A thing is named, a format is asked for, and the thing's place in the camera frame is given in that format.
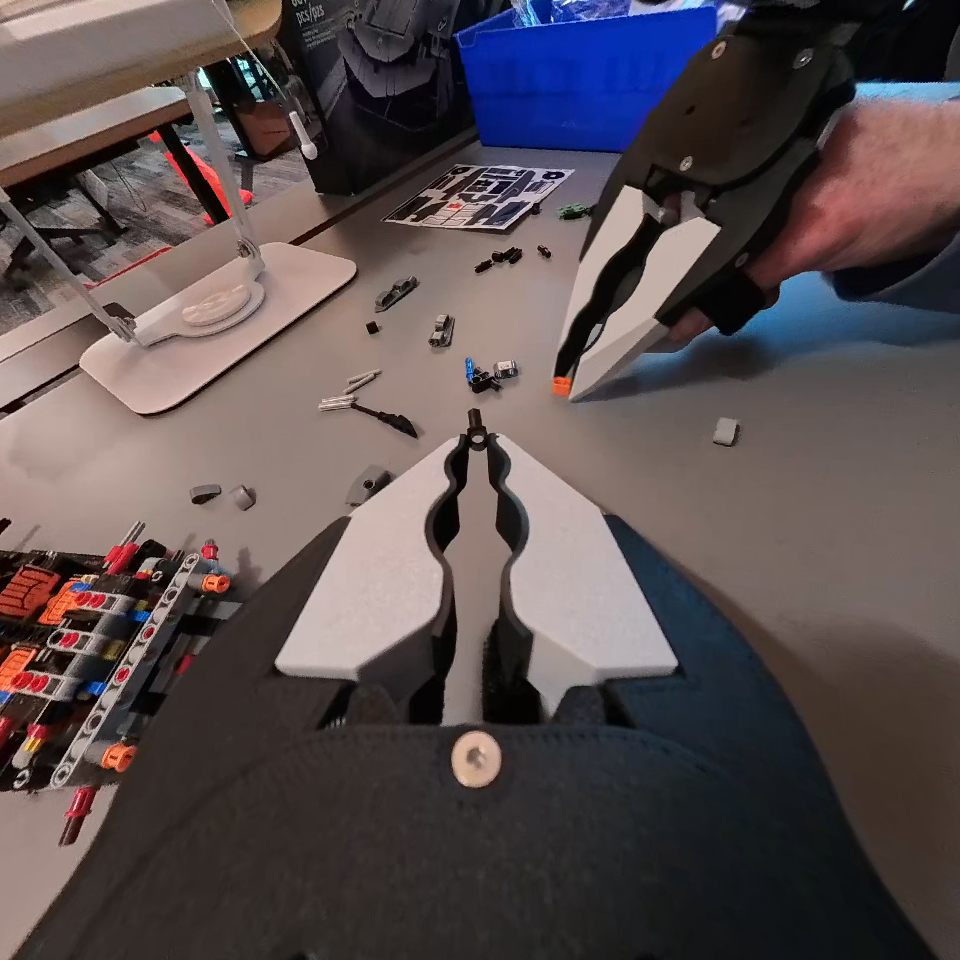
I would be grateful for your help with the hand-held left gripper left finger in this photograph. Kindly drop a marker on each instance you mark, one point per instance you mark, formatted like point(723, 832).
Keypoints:
point(375, 585)

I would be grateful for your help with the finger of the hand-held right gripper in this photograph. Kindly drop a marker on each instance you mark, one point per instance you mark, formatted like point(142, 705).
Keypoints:
point(604, 255)
point(660, 292)

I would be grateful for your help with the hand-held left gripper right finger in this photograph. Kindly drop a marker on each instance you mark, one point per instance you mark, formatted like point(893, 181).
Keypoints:
point(585, 592)

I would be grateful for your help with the small orange lego piece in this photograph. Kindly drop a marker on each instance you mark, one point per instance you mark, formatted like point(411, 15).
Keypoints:
point(561, 387)

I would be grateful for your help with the black lego pin connector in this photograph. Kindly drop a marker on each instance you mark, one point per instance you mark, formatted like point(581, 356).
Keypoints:
point(477, 436)

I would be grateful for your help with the partly built lego model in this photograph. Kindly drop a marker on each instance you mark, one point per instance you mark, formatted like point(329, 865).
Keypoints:
point(75, 622)

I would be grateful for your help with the person's right forearm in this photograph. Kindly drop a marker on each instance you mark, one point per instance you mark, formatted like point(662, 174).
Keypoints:
point(907, 292)

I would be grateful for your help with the green lego piece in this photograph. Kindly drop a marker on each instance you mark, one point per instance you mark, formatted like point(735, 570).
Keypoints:
point(574, 212)

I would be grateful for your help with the dark grey lego connector block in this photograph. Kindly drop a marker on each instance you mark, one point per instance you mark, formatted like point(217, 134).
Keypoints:
point(369, 484)

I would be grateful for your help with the lego sticker sheet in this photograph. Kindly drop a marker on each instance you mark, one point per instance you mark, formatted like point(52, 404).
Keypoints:
point(480, 196)

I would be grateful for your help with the grey two-hole lego brick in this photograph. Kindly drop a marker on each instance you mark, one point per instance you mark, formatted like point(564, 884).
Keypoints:
point(726, 433)

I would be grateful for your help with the light grey curved lego piece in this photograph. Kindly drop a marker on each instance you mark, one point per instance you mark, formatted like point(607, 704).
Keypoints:
point(241, 497)

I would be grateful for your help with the black lego lever with axle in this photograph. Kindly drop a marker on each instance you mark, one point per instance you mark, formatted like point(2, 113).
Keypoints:
point(390, 420)

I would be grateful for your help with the black lego cross connector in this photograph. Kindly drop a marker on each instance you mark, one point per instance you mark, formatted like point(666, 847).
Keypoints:
point(484, 382)

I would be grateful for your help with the dark grey lego panel piece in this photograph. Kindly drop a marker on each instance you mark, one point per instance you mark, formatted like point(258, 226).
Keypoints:
point(442, 330)
point(396, 292)

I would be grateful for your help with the dark grey curved lego piece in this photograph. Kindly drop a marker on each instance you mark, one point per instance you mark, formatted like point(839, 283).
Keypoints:
point(204, 494)

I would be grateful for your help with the black lego set box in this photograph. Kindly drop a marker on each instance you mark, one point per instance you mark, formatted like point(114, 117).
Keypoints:
point(390, 90)

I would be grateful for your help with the person's right hand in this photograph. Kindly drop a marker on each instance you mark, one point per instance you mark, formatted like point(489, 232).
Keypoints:
point(877, 180)

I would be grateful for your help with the blue plastic bin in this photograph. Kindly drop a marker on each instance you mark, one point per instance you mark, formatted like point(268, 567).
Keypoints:
point(585, 90)

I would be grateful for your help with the white lamp stand base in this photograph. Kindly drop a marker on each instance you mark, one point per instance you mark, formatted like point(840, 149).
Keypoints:
point(300, 277)

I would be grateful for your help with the brown cabinet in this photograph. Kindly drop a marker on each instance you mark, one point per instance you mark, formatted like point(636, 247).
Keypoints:
point(262, 127)

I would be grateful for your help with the red orange object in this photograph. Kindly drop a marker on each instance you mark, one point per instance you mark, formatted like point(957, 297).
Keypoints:
point(202, 176)

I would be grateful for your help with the wooden background table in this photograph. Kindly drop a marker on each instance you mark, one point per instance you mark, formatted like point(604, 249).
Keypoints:
point(90, 127)

